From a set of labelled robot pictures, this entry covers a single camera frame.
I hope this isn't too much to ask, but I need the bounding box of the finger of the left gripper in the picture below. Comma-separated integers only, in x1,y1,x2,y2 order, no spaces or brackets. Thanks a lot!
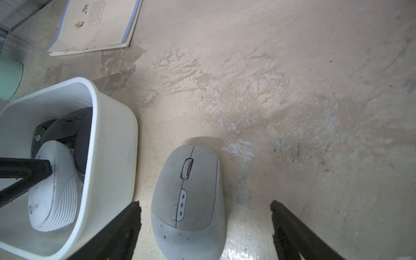
1,158,53,208

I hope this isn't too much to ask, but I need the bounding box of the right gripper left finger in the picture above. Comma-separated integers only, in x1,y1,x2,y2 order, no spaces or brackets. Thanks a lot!
69,201,141,260

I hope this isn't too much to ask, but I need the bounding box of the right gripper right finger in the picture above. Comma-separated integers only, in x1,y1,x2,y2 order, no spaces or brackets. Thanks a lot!
270,200,343,260

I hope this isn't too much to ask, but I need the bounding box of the white ribbed mouse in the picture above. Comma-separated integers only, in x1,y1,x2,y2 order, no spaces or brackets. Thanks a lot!
28,140,82,232

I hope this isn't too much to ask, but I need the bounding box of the white plastic storage box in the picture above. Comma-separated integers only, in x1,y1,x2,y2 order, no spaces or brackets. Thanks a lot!
1,77,138,260

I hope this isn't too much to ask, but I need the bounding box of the black mouse with logo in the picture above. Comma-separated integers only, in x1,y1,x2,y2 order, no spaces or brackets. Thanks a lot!
30,107,93,173

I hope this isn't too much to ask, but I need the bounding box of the grey mouse with buttons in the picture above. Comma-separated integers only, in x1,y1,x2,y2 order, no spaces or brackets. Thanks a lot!
151,145,226,260

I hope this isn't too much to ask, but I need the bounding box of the mint green pencil cup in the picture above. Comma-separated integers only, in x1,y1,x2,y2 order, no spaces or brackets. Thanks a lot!
0,56,23,100

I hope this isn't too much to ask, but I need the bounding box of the beige open book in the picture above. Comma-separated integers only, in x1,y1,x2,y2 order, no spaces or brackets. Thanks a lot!
46,0,143,56

